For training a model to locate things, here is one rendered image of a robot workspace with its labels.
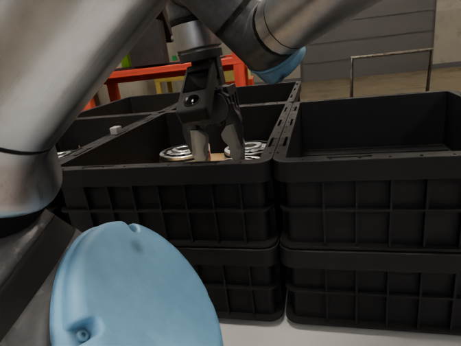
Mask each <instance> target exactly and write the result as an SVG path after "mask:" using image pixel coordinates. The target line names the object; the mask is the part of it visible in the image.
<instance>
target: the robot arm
mask: <svg viewBox="0 0 461 346"><path fill-rule="evenodd" d="M380 1H382V0H0V346H224V344H223V338H222V331H221V328H220V323H219V320H218V317H217V314H216V311H215V308H214V306H213V304H212V302H211V300H210V298H209V295H208V292H207V290H206V288H205V286H204V284H203V283H202V281H201V279H200V278H199V276H198V274H197V273H196V272H195V270H194V269H193V267H192V266H191V264H190V263H189V262H188V261H187V260H186V258H185V257H184V256H183V255H182V254H181V253H180V251H179V250H178V249H177V248H175V247H174V246H173V245H172V244H171V243H170V242H168V241H167V240H166V239H165V238H163V237H162V236H161V235H159V234H157V233H156V232H154V231H153V230H151V229H149V228H147V227H144V226H141V225H139V224H135V223H133V224H129V225H127V224H126V223H125V222H122V221H116V222H107V223H105V224H101V225H99V226H98V227H93V228H90V229H88V230H86V231H85V232H83V233H82V232H81V231H79V230H78V229H76V228H74V227H72V226H71V225H69V224H68V223H66V222H65V221H64V220H62V219H60V218H59V217H57V216H56V215H55V214H53V213H51V212H50V211H48V210H47V209H46V208H47V207H48V205H49V204H50V203H51V202H52V201H53V200H54V198H55V197H56V196H57V194H58V192H59V191H60V188H61V186H62V169H61V165H60V161H59V158H58V153H57V151H56V146H55V144H56V143H57V142H58V140H59V139H60V138H61V136H63V134H64V133H65V132H66V130H67V129H68V128H69V127H70V125H71V124H72V123H73V122H74V120H75V119H76V118H77V116H78V115H79V114H80V113H81V112H82V110H83V109H84V108H85V106H86V105H87V104H88V103H89V102H90V101H91V99H92V98H93V96H94V95H95V94H96V93H97V92H98V91H99V89H100V88H101V87H102V85H103V84H104V83H105V81H106V80H107V79H108V78H109V76H110V75H111V74H112V72H113V71H114V70H115V69H116V68H117V66H118V65H119V64H120V62H121V61H122V60H123V59H124V58H125V57H126V55H127V54H128V52H129V51H130V50H131V49H132V48H133V47H134V45H135V44H136V43H137V41H138V40H139V39H140V38H141V37H142V35H143V34H144V33H145V31H146V30H147V29H148V27H149V26H150V25H151V24H152V23H153V21H154V20H155V19H156V17H157V16H158V15H159V14H160V13H161V11H162V10H163V9H164V7H165V6H166V10H167V15H168V18H169V23H170V26H171V29H172V34H173V35H172V36H171V40H172V41H173V42H174V43H175V46H176V52H177V53H178V54H181V56H179V60H180V64H185V63H188V62H190V63H191V66H190V67H187V70H186V73H185V78H184V81H183V84H182V89H181V92H180V97H179V101H178V105H177V108H176V114H177V116H178V118H179V120H180V123H181V124H182V131H183V135H184V138H185V141H186V142H187V145H188V147H189V150H190V152H191V153H192V155H193V157H194V159H195V161H208V157H209V155H208V153H207V152H208V150H209V143H208V141H209V136H208V134H207V133H206V132H205V131H204V128H206V125H207V124H217V125H218V126H222V125H223V121H224V120H225V121H226V127H225V129H224V130H223V131H222V134H221V136H222V139H223V141H224V142H225V143H226V144H227V145H228V147H229V149H230V156H231V157H232V159H233V160H242V159H245V146H246V144H245V141H244V123H243V119H242V116H241V114H240V112H241V111H240V106H239V100H238V96H237V89H236V85H235V83H232V84H226V81H225V77H224V71H223V67H222V61H221V57H220V56H223V53H222V48H221V47H219V45H221V44H222V42H223V43H224V44H225V45H226V46H227V47H228V48H229V49H230V50H231V51H232V52H233V53H234V54H235V55H236V56H237V57H238V58H239V59H240V60H241V61H243V62H244V63H245V64H246V65H247V68H248V69H249V70H250V71H251V72H253V73H255V74H256V75H258V76H259V77H260V78H261V79H262V80H263V81H264V82H265V83H266V84H277V83H279V82H281V81H282V80H283V79H284V78H285V77H287V76H288V75H289V74H290V73H291V72H293V70H295V68H297V66H298V65H299V64H300V62H301V61H302V59H303V58H304V56H305V52H306V48H305V46H306V45H308V44H310V43H311V42H313V41H315V40H316V39H318V38H320V37H321V36H323V35H325V34H326V33H328V32H330V31H331V30H334V29H335V28H337V27H338V26H340V25H341V24H343V23H345V22H347V21H348V20H350V19H352V18H353V17H355V16H357V15H358V14H360V13H362V12H363V11H365V10H367V9H369V8H370V7H372V6H374V5H375V4H377V3H379V2H380ZM232 95H233V98H232ZM235 97H236V99H235ZM233 100H234V102H233ZM236 100H237V104H236Z"/></svg>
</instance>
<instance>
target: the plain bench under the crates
mask: <svg viewBox="0 0 461 346"><path fill-rule="evenodd" d="M287 294H288V289H287V288H286V294H285V305H284V311H283V316H282V317H281V318H280V319H278V320H276V321H250V320H240V319H222V318H218V320H219V323H220V328H221V331H222V338H223V344H224V346H461V336H458V335H448V334H430V333H420V332H402V331H392V330H373V329H364V328H354V327H335V326H326V325H307V324H298V323H293V322H291V321H290V320H289V319H288V318H287V316H286V305H287Z"/></svg>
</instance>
